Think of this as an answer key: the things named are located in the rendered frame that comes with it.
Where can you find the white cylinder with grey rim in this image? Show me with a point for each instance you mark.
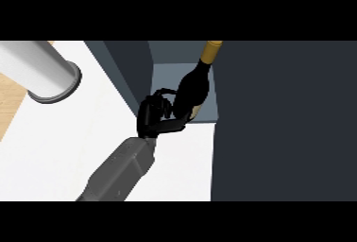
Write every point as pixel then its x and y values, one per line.
pixel 32 67

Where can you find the grey open cabinet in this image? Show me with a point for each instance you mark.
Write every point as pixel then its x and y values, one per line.
pixel 127 64

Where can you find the dark grey cabinet door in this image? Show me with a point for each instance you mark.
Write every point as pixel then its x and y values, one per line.
pixel 283 123

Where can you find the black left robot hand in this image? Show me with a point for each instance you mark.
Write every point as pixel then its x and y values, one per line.
pixel 149 118

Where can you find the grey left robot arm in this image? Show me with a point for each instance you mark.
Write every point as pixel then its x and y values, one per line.
pixel 121 170

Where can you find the black wine bottle gold neck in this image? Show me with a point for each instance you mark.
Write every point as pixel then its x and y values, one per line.
pixel 192 85

